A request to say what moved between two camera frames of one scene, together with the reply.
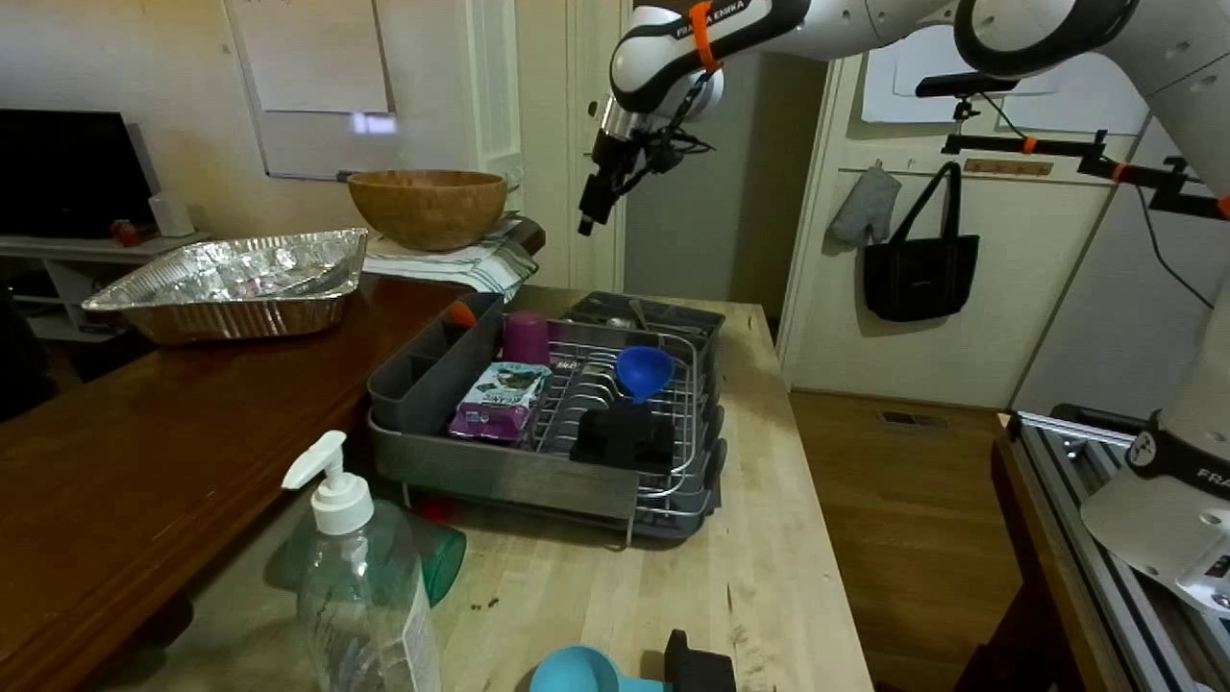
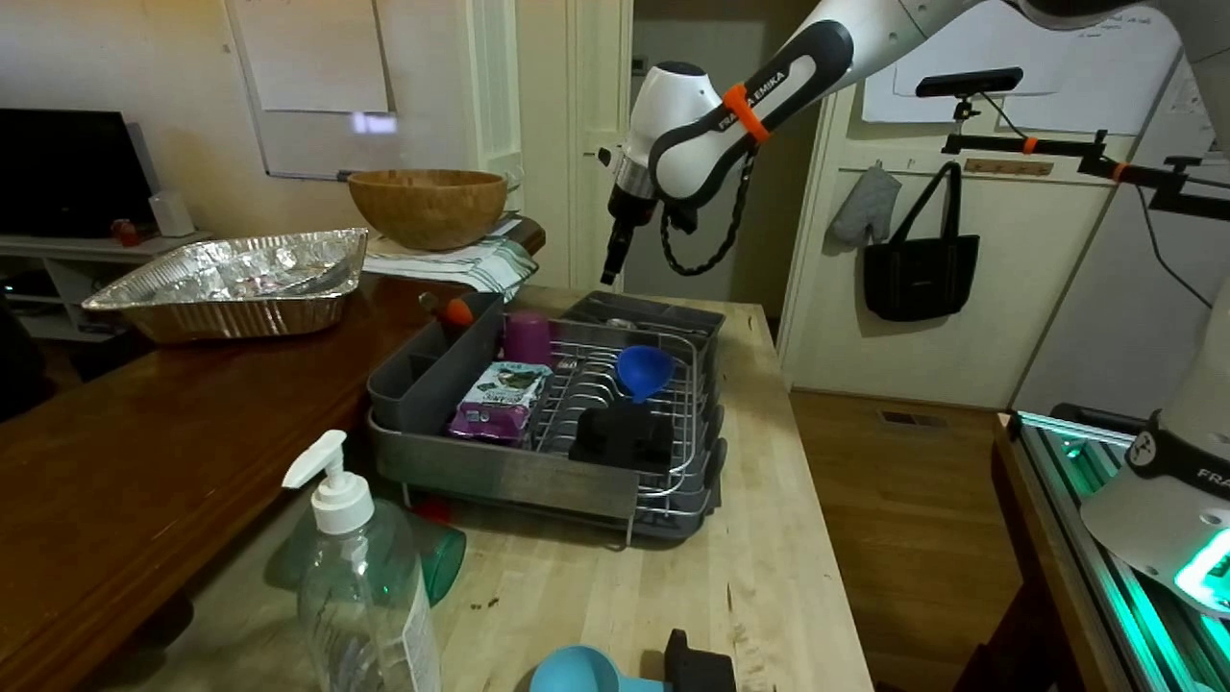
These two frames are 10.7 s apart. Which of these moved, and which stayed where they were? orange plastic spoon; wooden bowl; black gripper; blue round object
Moved: black gripper
Stayed: wooden bowl; blue round object; orange plastic spoon
